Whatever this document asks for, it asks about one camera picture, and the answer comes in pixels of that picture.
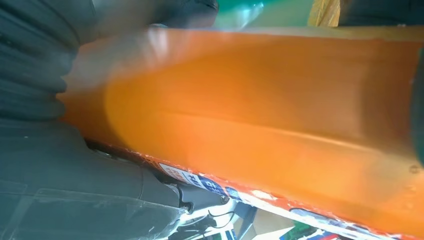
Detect brown cardboard box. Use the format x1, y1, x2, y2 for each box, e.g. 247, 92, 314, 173
253, 207, 296, 240

